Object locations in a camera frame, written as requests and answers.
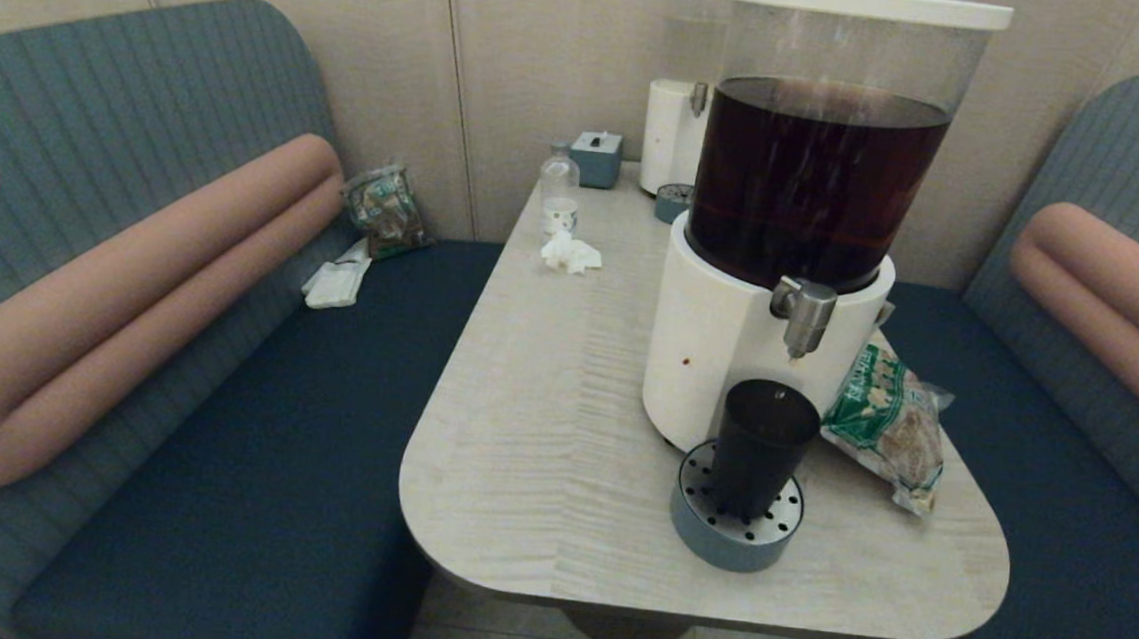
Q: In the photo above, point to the dark tumbler cup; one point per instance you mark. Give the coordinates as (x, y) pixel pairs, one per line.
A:
(761, 453)

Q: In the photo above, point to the silver metal dispenser tap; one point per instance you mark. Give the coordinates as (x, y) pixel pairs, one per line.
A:
(806, 316)

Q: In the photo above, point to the crumpled white tissue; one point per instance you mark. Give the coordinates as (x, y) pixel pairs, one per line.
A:
(570, 253)

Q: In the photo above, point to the clear plastic bottle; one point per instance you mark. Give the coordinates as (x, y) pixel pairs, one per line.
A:
(559, 186)

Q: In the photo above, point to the large white dark-tea drink dispenser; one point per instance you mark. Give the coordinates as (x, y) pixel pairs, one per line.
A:
(718, 350)

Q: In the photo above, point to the small blue-grey drip tray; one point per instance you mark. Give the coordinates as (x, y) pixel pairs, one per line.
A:
(673, 204)

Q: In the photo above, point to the blue-grey tissue box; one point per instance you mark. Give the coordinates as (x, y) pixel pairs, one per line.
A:
(596, 161)

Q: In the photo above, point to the small white clear drink dispenser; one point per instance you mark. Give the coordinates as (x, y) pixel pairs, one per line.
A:
(670, 138)

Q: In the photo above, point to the crumpled clear snack bag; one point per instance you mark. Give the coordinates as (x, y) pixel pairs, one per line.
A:
(387, 210)

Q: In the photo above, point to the white napkin packet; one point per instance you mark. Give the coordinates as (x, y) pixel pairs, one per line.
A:
(332, 281)

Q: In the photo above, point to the round blue-grey perforated drip tray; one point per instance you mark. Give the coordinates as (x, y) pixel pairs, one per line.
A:
(734, 547)

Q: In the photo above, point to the clear green-print grain snack bag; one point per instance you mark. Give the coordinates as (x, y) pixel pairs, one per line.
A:
(887, 434)

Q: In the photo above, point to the pink bolster cushion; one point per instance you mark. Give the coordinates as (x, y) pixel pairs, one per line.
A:
(1113, 292)
(131, 281)

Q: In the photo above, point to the teal booth bench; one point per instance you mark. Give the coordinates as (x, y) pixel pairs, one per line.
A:
(95, 76)
(1061, 595)

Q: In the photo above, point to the round table pedestal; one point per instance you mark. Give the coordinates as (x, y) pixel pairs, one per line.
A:
(628, 631)

